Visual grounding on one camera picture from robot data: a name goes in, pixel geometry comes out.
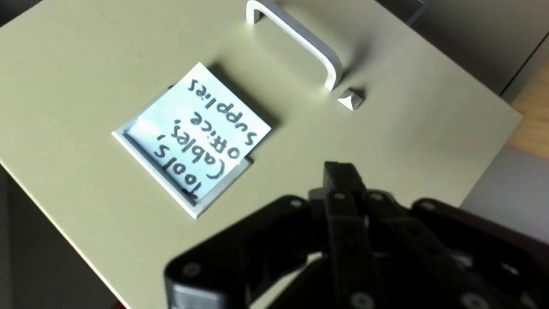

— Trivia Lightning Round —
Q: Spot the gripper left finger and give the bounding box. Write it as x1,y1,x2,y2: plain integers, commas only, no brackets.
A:
164,161,373,309

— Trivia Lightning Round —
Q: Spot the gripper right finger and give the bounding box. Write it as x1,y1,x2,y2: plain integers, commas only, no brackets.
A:
344,164,549,309

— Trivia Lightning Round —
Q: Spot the beige cabinet drawer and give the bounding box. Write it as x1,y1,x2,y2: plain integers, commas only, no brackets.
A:
0,0,525,309

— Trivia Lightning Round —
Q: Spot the silver drawer lock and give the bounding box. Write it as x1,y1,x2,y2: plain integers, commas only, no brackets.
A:
337,88,365,111

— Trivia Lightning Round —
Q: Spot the beige metal filing cabinet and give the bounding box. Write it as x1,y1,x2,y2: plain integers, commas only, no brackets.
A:
0,0,549,309

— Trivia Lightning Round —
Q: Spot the white handwritten paper label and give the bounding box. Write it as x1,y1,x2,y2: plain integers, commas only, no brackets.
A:
124,62,272,202

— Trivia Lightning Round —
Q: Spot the silver label holder frame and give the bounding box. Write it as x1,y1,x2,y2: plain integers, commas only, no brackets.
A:
112,84,254,220

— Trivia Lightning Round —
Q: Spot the silver drawer handle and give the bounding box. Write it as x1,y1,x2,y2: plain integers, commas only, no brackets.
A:
245,0,344,91

